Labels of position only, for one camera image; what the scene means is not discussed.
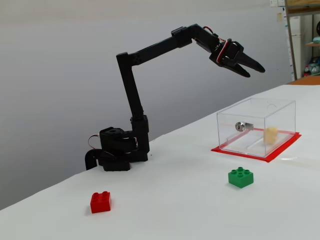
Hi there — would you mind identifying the red lego brick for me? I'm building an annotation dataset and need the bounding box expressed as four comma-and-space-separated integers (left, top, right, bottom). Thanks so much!
89, 191, 112, 214

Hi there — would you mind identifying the silver cam lock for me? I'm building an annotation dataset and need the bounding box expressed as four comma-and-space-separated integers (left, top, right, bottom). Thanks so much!
234, 121, 255, 133

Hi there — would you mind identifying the red white base servo cable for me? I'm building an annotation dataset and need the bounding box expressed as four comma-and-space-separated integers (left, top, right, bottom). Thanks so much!
87, 134, 101, 151

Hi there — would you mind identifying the grey metal shelf rack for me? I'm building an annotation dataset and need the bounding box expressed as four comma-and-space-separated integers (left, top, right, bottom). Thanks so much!
284, 0, 320, 81

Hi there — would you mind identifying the red white gripper servo cable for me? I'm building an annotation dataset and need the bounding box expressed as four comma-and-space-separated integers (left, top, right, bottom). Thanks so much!
216, 38, 232, 65

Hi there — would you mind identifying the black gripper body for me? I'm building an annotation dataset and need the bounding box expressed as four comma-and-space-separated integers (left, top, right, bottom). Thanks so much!
209, 39, 244, 68

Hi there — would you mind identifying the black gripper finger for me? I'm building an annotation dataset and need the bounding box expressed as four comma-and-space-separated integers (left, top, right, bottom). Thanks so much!
237, 53, 266, 73
223, 58, 251, 78

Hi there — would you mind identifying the red white wrist servo cable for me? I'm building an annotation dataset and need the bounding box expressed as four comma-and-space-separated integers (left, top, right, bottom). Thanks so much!
202, 25, 227, 42

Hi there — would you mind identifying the yellow lego brick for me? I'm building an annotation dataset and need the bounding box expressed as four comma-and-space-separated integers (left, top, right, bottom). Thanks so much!
263, 126, 279, 145

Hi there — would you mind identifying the black table clamp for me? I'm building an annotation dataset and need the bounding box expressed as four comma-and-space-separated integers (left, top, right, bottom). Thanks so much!
84, 149, 101, 171

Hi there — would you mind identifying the brown wooden tabletop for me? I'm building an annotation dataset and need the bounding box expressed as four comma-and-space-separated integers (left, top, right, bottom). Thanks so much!
287, 75, 320, 86

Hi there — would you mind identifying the transparent plastic box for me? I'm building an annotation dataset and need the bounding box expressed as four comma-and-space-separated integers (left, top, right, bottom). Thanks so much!
216, 97, 297, 158

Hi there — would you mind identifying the green lego brick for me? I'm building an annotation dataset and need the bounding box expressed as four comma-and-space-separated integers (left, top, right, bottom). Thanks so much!
227, 166, 254, 190

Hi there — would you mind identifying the white cabinet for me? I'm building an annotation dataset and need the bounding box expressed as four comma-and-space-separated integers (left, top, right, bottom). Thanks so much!
289, 16, 304, 76

